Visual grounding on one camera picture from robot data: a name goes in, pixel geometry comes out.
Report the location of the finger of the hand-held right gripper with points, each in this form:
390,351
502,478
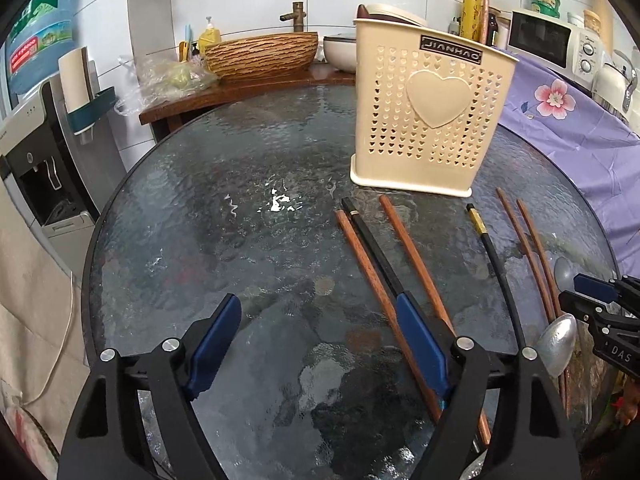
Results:
595,287
580,305

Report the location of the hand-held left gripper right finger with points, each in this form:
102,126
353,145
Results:
425,345

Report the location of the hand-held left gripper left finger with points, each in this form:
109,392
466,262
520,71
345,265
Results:
215,345

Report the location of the grey metal spoon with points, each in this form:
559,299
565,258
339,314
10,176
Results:
564,272

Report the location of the shiny silver spoon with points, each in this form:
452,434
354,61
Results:
557,347

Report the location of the brown wooden chopstick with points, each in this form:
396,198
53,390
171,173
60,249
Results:
360,255
520,245
405,245
535,240

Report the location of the black chopstick with gold band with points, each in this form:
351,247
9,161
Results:
365,240
492,255

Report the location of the beige perforated utensil holder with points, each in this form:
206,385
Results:
400,135

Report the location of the purple floral cloth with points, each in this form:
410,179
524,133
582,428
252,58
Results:
575,150

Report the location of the beige cloth cover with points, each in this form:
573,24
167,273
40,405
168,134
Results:
30,320

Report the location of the white kettle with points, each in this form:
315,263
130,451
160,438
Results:
612,85

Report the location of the dark wooden counter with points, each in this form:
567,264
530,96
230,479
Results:
250,91

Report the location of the white microwave oven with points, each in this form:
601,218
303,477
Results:
540,35

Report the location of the teal cup holder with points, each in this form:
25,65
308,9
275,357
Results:
92,115

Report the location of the grey water dispenser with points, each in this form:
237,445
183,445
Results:
30,160

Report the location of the beige jar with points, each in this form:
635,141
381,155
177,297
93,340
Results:
591,22

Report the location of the clear plastic bags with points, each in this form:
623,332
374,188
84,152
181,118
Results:
160,80

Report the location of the dark glass bottle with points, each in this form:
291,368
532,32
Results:
493,30

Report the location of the woven pattern wash basin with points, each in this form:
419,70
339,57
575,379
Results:
260,57

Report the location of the copper coloured roll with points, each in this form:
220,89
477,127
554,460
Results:
485,10

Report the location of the stack of paper cups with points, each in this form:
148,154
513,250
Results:
75,77

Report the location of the yellow roll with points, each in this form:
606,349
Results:
470,10

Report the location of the white cooking pot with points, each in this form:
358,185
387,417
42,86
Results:
340,52

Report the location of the yellow soap bottle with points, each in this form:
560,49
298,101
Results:
209,40

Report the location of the brown container with beige lid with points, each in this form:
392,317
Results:
395,12

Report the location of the brass faucet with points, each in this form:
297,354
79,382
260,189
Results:
298,17

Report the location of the blue water bottle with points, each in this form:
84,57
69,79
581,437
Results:
42,35

